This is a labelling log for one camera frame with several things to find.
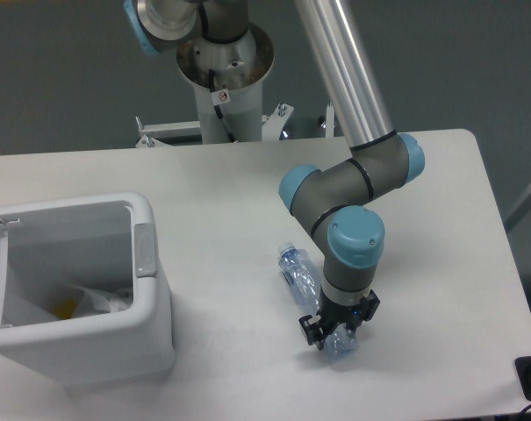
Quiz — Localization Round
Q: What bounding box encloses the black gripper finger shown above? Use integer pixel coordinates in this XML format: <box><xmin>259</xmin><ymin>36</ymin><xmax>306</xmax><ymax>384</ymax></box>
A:
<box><xmin>350</xmin><ymin>289</ymin><xmax>380</xmax><ymax>333</ymax></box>
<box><xmin>298</xmin><ymin>314</ymin><xmax>329</xmax><ymax>350</ymax></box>

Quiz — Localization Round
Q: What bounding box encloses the white paper carton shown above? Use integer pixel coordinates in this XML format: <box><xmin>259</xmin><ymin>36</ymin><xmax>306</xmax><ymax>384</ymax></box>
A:
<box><xmin>64</xmin><ymin>286</ymin><xmax>133</xmax><ymax>318</ymax></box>

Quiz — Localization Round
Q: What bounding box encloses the clear blue plastic bottle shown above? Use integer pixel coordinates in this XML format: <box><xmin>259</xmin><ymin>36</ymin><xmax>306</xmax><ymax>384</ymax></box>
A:
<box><xmin>277</xmin><ymin>242</ymin><xmax>359</xmax><ymax>360</ymax></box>

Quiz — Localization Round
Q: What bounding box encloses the yellow trash item in bin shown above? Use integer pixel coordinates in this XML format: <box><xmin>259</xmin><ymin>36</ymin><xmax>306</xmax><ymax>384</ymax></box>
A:
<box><xmin>51</xmin><ymin>298</ymin><xmax>80</xmax><ymax>320</ymax></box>

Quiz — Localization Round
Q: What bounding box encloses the white frame at right edge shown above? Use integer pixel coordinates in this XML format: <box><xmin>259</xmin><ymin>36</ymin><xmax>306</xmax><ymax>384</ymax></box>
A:
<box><xmin>503</xmin><ymin>182</ymin><xmax>531</xmax><ymax>232</ymax></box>

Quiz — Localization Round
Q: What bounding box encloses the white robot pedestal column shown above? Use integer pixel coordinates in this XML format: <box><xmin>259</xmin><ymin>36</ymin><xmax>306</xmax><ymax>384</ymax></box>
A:
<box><xmin>176</xmin><ymin>24</ymin><xmax>274</xmax><ymax>144</ymax></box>

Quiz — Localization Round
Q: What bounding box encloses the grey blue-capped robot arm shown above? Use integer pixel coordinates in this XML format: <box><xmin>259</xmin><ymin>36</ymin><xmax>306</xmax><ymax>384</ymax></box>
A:
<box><xmin>124</xmin><ymin>1</ymin><xmax>425</xmax><ymax>347</ymax></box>

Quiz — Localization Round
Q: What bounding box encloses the white metal base frame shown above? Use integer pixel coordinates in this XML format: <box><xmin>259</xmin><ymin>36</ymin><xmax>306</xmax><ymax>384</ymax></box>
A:
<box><xmin>134</xmin><ymin>102</ymin><xmax>342</xmax><ymax>148</ymax></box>

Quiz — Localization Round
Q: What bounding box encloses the white open trash can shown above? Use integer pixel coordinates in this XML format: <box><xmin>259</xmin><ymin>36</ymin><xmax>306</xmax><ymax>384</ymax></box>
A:
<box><xmin>0</xmin><ymin>192</ymin><xmax>175</xmax><ymax>385</ymax></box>

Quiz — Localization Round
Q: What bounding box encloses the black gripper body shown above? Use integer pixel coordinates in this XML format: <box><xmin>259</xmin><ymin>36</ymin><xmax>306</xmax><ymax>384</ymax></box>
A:
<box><xmin>317</xmin><ymin>280</ymin><xmax>371</xmax><ymax>335</ymax></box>

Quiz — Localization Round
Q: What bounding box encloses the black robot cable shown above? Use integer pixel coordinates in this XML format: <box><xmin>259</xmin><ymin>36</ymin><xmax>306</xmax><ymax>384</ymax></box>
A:
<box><xmin>207</xmin><ymin>68</ymin><xmax>239</xmax><ymax>144</ymax></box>

